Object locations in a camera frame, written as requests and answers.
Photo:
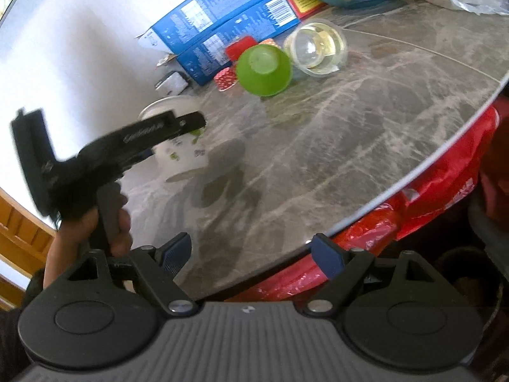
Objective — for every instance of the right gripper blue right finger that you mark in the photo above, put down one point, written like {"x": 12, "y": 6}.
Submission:
{"x": 344, "y": 269}

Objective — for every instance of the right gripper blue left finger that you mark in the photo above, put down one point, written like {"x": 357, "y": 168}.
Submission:
{"x": 156, "y": 269}

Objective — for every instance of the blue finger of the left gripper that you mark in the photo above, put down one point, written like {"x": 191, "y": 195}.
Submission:
{"x": 148, "y": 133}

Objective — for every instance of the white floral paper cup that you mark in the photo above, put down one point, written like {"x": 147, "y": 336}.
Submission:
{"x": 181, "y": 157}

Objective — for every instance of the red polka dot cupcake cup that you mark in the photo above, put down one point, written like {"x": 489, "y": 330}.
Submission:
{"x": 225, "y": 79}

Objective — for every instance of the red translucent plastic cup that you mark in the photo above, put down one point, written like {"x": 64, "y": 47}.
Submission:
{"x": 235, "y": 49}

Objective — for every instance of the green plastic cup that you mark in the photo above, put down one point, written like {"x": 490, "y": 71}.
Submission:
{"x": 264, "y": 70}

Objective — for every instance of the clear plastic measuring cup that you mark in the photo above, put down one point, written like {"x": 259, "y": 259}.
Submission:
{"x": 318, "y": 48}

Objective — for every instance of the red plastic bag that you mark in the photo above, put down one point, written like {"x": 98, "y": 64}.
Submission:
{"x": 446, "y": 182}

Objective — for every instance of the green white tissue pack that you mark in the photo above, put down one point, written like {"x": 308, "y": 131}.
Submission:
{"x": 172, "y": 84}

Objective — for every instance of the lower blue cardboard box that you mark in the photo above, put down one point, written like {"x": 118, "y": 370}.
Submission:
{"x": 266, "y": 19}

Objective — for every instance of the blue cardboard box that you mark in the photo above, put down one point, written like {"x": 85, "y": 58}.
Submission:
{"x": 187, "y": 22}
{"x": 266, "y": 19}

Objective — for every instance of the upper blue cardboard box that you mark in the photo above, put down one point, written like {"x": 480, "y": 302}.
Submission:
{"x": 187, "y": 22}

